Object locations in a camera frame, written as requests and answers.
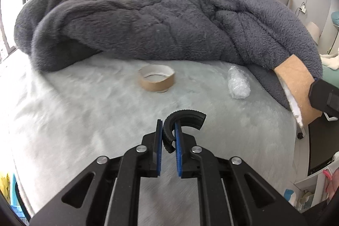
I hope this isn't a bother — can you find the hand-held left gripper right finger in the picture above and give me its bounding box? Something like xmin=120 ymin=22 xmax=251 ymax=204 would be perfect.
xmin=174 ymin=120 xmax=309 ymax=226

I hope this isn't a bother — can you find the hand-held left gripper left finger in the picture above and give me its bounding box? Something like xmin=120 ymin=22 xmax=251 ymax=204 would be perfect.
xmin=30 ymin=119 xmax=163 ymax=226

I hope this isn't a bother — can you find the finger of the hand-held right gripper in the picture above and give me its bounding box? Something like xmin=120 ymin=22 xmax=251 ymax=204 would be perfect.
xmin=308 ymin=78 xmax=339 ymax=113

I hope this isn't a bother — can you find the black curved plastic piece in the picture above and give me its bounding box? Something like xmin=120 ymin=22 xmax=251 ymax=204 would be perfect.
xmin=162 ymin=109 xmax=207 ymax=154

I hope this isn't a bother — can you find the white towel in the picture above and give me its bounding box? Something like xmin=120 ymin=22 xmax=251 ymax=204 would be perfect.
xmin=319 ymin=48 xmax=339 ymax=71

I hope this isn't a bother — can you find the cardboard tape core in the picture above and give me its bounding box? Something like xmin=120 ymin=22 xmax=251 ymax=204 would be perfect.
xmin=138 ymin=64 xmax=176 ymax=93

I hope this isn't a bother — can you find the crumpled clear plastic bag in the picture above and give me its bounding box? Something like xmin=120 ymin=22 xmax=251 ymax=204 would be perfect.
xmin=228 ymin=65 xmax=251 ymax=100

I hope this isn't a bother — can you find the pink plastic item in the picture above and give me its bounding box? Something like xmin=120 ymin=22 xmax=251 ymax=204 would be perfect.
xmin=324 ymin=168 xmax=339 ymax=200

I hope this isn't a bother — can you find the white fuzzy bed blanket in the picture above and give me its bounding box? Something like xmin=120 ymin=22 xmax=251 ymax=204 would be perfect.
xmin=0 ymin=49 xmax=302 ymax=226

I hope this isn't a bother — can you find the dark grey fleece blanket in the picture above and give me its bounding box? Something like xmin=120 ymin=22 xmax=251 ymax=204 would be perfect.
xmin=14 ymin=0 xmax=324 ymax=110

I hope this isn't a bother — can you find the blue plastic crate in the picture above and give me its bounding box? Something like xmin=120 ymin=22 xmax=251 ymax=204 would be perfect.
xmin=10 ymin=204 xmax=27 ymax=224

